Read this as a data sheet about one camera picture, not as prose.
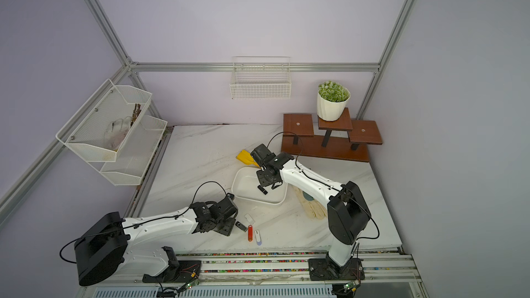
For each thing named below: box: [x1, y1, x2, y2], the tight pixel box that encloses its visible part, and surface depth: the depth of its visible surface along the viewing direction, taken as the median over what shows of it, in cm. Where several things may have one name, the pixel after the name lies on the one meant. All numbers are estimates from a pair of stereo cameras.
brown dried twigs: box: [130, 103, 142, 127], surface depth 83 cm
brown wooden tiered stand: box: [280, 107, 384, 163], surface depth 103 cm
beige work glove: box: [291, 185, 328, 221], surface depth 90 cm
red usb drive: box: [247, 224, 254, 243], surface depth 84 cm
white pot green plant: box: [316, 80, 352, 122], surface depth 86 cm
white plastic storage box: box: [230, 166, 288, 205], surface depth 95 cm
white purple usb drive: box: [254, 229, 263, 247], surface depth 82 cm
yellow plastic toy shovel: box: [236, 149, 261, 168], surface depth 108 cm
